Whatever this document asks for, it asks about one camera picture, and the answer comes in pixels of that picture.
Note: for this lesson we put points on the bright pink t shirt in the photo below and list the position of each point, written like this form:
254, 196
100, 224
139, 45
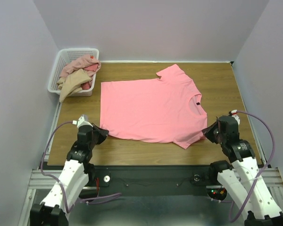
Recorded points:
166, 109

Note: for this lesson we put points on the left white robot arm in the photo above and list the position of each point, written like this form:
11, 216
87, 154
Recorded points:
55, 208

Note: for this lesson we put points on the beige t shirt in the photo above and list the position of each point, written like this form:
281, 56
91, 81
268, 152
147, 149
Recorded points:
72, 83

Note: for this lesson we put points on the red t shirt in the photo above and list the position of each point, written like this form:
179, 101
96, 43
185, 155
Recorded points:
91, 71

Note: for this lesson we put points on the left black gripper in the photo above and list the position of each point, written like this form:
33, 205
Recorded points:
103, 133

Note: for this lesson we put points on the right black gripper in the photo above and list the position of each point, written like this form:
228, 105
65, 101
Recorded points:
216, 131

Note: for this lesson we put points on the aluminium frame rail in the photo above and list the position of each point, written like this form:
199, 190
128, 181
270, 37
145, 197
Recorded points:
39, 181

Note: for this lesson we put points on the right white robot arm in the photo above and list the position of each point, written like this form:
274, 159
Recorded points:
240, 175

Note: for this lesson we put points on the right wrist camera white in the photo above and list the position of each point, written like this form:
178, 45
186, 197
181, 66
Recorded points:
234, 114

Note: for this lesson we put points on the white plastic laundry basket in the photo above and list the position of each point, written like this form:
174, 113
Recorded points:
64, 57

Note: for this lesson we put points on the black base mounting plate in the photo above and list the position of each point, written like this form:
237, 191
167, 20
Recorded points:
153, 181

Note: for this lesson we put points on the dusty pink t shirt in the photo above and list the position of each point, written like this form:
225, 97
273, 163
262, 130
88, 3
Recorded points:
75, 65

